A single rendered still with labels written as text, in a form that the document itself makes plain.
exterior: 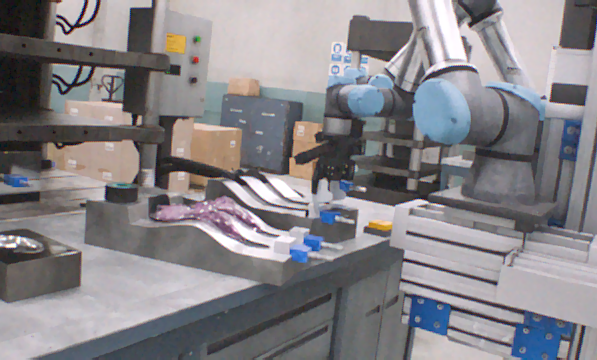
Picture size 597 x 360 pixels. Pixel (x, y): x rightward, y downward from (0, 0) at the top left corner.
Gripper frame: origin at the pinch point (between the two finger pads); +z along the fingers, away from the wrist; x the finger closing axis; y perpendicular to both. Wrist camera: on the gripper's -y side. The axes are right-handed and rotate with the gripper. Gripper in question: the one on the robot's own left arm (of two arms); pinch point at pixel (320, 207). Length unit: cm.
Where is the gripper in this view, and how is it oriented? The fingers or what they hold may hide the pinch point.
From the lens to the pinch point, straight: 154.7
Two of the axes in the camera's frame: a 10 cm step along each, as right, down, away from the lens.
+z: -1.1, 9.8, 1.4
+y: 8.3, 1.7, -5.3
